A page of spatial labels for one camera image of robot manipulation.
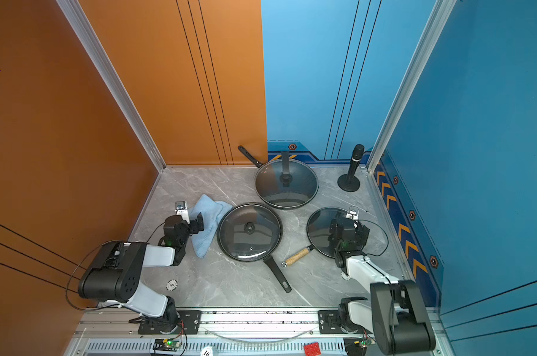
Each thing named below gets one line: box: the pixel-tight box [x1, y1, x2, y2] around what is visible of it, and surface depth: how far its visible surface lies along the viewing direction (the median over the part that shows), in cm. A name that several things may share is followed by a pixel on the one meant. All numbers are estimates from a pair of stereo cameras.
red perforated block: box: [304, 341, 322, 356], surface depth 69 cm
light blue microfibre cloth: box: [188, 193, 233, 259], surface depth 99 cm
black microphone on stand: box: [337, 143, 365, 193], surface depth 102 cm
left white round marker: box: [165, 278, 179, 292], surface depth 83 cm
